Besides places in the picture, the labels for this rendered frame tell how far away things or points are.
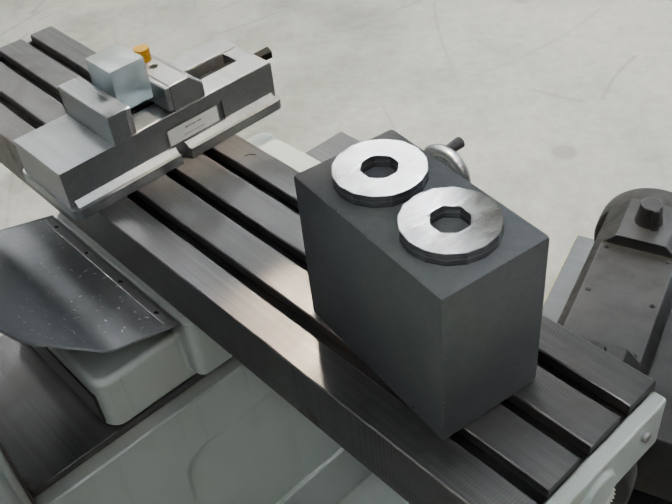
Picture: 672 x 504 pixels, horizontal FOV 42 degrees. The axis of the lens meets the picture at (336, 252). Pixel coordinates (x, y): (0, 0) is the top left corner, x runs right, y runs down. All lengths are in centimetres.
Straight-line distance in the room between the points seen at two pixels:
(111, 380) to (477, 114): 203
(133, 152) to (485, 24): 243
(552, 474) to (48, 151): 73
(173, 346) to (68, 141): 30
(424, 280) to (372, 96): 235
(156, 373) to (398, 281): 48
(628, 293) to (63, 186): 86
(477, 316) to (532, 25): 275
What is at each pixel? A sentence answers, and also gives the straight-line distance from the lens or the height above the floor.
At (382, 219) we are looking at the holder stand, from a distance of 77.
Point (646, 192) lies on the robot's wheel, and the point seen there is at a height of 60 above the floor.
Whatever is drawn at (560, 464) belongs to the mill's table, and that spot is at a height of 91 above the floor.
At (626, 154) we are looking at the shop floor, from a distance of 277.
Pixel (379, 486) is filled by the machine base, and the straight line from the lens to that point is 166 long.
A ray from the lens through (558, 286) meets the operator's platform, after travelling 171.
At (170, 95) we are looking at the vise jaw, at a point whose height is 101.
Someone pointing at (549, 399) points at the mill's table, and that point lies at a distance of 87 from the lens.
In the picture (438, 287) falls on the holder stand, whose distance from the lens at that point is 70.
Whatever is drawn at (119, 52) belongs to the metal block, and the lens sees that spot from 119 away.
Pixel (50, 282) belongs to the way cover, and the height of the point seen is 86.
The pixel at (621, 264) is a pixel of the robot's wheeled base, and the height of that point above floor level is 59.
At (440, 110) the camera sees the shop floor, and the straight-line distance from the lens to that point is 294.
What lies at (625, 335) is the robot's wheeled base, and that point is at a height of 59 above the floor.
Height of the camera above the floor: 158
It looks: 41 degrees down
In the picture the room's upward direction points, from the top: 7 degrees counter-clockwise
